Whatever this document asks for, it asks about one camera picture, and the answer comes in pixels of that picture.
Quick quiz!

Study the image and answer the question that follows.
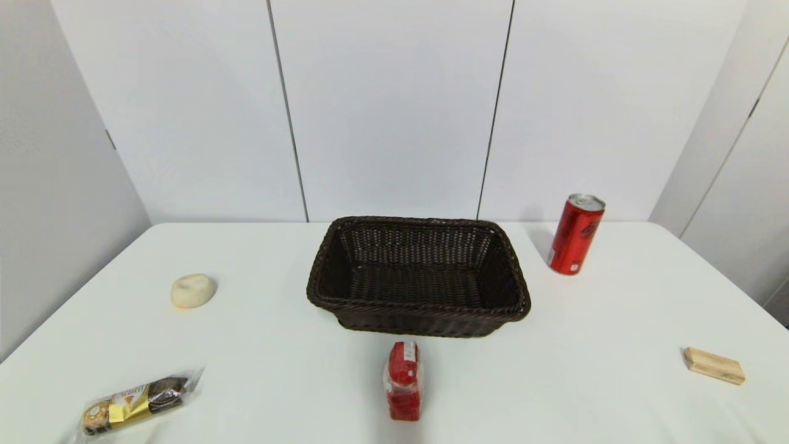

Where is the gold chocolate ball pack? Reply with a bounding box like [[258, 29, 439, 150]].
[[71, 367, 205, 442]]

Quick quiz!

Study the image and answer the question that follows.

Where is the red milk carton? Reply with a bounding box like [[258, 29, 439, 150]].
[[383, 341, 425, 422]]

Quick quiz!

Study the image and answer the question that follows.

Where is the dark brown wicker basket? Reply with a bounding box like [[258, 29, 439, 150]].
[[306, 216, 532, 338]]

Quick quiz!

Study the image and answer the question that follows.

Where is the small wooden block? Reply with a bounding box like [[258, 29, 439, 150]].
[[683, 347, 746, 385]]

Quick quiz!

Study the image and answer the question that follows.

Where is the red soda can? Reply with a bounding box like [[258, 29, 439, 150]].
[[547, 194, 606, 276]]

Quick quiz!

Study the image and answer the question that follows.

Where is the pale round bread bun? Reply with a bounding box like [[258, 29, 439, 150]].
[[171, 273, 218, 310]]

